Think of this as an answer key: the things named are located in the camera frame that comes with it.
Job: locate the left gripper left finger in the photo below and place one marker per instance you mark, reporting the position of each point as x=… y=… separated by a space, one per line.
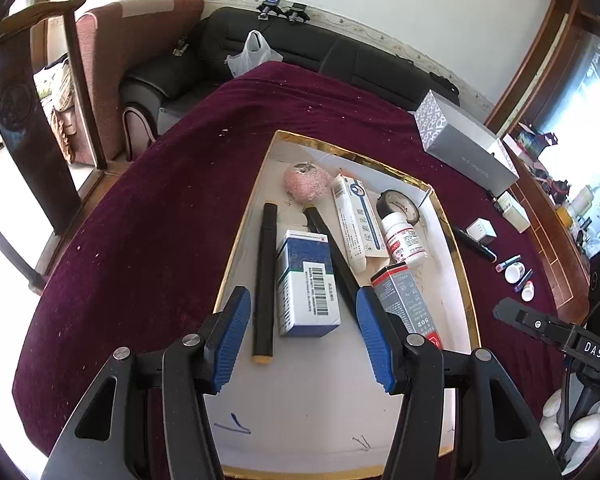
x=199 y=365

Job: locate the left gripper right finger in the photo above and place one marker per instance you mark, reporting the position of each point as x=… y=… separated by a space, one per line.
x=410 y=366

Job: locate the black marker orange cap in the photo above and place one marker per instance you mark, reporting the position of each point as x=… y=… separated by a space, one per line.
x=264 y=304

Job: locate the red grey carton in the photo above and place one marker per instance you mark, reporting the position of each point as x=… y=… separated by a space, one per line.
x=398 y=294

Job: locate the white bottle orange cap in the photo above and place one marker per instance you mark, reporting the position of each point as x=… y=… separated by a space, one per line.
x=527 y=292

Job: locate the blue white medicine box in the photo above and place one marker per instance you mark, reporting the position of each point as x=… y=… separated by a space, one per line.
x=307 y=284

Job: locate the white pill bottle red label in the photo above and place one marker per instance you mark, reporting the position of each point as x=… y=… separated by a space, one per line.
x=403 y=242

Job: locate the white orange toothpaste box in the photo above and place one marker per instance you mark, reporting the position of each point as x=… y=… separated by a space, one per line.
x=360 y=229

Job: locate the black marker yellow cap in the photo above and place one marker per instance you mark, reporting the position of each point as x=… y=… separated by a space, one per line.
x=480 y=249

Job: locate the pink fluffy ball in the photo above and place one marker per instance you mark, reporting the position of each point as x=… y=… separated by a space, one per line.
x=305 y=182

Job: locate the white gloved hand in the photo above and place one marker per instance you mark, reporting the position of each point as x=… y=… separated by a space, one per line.
x=584 y=432

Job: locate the black marker purple cap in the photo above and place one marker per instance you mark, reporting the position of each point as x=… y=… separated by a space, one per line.
x=525 y=278

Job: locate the white gold-rimmed cardboard tray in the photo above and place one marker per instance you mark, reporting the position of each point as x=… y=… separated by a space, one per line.
x=316 y=411

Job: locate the black marker pink cap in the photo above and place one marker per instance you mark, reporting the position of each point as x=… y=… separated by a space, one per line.
x=502 y=266

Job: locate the maroon velvet bed cover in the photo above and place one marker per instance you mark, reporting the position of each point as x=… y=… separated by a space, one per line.
x=147 y=264

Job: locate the small white square box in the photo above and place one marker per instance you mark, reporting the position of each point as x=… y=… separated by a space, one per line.
x=481 y=231

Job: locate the small white cardboard box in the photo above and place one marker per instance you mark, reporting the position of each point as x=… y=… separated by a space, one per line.
x=513 y=212

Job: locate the long silver cardboard box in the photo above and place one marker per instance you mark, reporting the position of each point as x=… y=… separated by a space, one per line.
x=451 y=135

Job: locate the white plastic bag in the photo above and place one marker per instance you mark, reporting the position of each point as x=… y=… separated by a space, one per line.
x=255 y=52

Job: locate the black leather sofa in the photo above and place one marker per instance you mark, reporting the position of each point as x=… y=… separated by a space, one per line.
x=166 y=87

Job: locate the dark wooden chair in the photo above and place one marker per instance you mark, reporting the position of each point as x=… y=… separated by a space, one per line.
x=29 y=139

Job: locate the red-brown armchair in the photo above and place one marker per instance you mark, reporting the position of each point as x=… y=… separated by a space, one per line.
x=117 y=36

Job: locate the blue black clamp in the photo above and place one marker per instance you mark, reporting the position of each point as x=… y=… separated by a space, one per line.
x=268 y=8

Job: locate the grey black clamp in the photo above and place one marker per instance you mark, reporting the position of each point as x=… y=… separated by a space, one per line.
x=296 y=13

